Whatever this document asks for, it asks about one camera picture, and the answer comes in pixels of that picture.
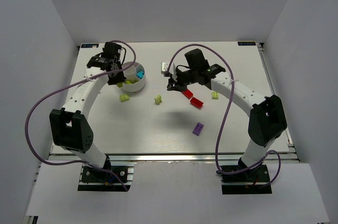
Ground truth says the purple flat lego brick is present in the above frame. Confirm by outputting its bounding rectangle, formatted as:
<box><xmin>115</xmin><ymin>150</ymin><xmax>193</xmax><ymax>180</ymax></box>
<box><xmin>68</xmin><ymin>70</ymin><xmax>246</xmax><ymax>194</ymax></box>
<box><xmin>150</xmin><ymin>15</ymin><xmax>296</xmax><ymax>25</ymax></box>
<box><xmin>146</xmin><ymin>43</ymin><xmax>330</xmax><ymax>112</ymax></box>
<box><xmin>192</xmin><ymin>123</ymin><xmax>204</xmax><ymax>136</ymax></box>

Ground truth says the red lego long brick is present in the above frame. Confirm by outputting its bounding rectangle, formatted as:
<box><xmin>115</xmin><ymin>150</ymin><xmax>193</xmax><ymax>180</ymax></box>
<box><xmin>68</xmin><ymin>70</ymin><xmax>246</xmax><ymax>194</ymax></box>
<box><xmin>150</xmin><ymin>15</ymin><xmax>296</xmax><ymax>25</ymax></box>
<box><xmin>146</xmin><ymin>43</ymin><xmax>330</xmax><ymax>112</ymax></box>
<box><xmin>182</xmin><ymin>89</ymin><xmax>193</xmax><ymax>99</ymax></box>

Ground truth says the white divided round container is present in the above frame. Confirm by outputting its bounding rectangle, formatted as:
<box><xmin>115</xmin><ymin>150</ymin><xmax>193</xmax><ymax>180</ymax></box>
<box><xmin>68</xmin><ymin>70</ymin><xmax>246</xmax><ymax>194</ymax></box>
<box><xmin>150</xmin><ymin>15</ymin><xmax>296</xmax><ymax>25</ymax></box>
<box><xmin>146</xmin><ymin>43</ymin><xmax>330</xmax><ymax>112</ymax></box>
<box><xmin>122</xmin><ymin>62</ymin><xmax>146</xmax><ymax>92</ymax></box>

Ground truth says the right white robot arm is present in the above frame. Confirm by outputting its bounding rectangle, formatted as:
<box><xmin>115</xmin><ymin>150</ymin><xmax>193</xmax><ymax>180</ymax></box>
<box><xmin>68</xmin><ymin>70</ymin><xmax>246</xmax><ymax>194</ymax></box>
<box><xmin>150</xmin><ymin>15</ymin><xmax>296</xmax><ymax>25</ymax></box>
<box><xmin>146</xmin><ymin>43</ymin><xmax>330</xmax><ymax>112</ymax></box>
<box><xmin>162</xmin><ymin>45</ymin><xmax>287</xmax><ymax>173</ymax></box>

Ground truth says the red lego short brick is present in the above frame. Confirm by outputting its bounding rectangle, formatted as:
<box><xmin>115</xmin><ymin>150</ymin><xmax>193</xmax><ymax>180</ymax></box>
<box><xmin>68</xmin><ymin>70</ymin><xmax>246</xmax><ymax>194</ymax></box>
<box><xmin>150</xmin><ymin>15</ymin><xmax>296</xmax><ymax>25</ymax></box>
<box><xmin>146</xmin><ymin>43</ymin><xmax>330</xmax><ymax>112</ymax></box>
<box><xmin>190</xmin><ymin>97</ymin><xmax>204</xmax><ymax>109</ymax></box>

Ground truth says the aluminium table frame rail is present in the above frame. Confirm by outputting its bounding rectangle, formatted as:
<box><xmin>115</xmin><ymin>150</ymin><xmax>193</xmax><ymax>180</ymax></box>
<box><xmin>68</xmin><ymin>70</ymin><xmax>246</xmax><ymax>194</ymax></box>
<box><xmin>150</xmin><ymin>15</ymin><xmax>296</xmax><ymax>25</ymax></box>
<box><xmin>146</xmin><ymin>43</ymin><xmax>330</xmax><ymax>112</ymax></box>
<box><xmin>257</xmin><ymin>42</ymin><xmax>301</xmax><ymax>161</ymax></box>

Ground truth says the left blue table label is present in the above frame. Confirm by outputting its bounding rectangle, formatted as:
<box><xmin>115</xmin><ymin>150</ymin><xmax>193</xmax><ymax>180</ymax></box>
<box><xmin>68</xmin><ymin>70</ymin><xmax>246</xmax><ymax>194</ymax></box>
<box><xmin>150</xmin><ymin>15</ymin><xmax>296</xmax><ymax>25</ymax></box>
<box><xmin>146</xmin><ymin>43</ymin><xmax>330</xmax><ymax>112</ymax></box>
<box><xmin>81</xmin><ymin>43</ymin><xmax>99</xmax><ymax>49</ymax></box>

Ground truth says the right blue table label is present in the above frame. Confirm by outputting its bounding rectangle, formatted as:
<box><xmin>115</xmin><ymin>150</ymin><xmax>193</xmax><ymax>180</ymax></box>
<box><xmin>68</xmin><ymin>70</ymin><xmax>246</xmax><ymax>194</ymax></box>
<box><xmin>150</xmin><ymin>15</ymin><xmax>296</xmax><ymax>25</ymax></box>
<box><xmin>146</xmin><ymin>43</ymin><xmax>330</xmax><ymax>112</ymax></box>
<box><xmin>237</xmin><ymin>41</ymin><xmax>256</xmax><ymax>46</ymax></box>

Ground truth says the blue table label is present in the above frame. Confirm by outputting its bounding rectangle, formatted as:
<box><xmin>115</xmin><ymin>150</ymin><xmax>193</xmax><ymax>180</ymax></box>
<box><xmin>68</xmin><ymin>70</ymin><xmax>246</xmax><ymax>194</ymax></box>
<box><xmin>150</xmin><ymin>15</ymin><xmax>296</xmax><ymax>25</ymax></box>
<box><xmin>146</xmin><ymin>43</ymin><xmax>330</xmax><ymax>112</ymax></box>
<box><xmin>81</xmin><ymin>43</ymin><xmax>99</xmax><ymax>49</ymax></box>
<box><xmin>237</xmin><ymin>41</ymin><xmax>256</xmax><ymax>46</ymax></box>

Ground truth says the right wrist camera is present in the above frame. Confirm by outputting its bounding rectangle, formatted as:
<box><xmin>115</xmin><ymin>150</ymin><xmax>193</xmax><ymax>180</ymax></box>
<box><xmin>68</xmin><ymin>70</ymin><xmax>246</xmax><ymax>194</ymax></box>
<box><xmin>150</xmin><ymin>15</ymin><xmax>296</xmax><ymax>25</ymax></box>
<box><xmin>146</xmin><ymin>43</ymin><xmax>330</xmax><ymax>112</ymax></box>
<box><xmin>161</xmin><ymin>62</ymin><xmax>175</xmax><ymax>77</ymax></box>

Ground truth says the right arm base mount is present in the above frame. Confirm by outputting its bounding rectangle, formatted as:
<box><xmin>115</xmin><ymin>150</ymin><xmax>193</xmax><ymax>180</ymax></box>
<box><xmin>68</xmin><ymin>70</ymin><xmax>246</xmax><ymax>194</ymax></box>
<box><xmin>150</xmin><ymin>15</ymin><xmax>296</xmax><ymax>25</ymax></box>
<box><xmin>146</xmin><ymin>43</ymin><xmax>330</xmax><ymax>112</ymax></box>
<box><xmin>216</xmin><ymin>164</ymin><xmax>272</xmax><ymax>195</ymax></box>

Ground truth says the light green lego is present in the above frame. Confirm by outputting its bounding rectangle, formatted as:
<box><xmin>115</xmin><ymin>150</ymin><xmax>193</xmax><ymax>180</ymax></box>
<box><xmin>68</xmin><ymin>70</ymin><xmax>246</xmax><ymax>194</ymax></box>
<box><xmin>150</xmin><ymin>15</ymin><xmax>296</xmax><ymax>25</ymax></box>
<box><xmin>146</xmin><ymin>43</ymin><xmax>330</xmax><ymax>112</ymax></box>
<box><xmin>211</xmin><ymin>91</ymin><xmax>219</xmax><ymax>100</ymax></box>
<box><xmin>119</xmin><ymin>94</ymin><xmax>130</xmax><ymax>102</ymax></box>
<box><xmin>154</xmin><ymin>95</ymin><xmax>162</xmax><ymax>105</ymax></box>

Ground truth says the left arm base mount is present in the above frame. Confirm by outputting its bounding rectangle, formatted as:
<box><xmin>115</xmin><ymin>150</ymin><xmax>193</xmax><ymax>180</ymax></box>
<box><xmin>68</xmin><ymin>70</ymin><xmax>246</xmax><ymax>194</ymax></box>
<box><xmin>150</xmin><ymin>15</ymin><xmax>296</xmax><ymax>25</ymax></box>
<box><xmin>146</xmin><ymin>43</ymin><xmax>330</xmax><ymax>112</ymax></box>
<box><xmin>77</xmin><ymin>159</ymin><xmax>134</xmax><ymax>192</ymax></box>

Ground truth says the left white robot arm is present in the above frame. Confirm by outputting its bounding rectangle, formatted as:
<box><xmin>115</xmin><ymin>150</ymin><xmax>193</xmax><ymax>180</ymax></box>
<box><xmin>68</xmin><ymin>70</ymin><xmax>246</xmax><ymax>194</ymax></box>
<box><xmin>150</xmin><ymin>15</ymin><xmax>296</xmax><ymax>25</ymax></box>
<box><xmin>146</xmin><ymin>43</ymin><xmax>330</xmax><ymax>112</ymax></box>
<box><xmin>49</xmin><ymin>42</ymin><xmax>124</xmax><ymax>170</ymax></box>

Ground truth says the cyan lego brick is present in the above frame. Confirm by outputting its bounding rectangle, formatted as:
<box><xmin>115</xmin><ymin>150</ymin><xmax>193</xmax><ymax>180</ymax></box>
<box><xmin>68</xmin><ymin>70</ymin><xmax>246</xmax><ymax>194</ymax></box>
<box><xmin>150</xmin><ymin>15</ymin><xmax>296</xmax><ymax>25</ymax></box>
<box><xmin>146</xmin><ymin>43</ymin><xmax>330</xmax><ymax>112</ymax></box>
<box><xmin>136</xmin><ymin>70</ymin><xmax>145</xmax><ymax>80</ymax></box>

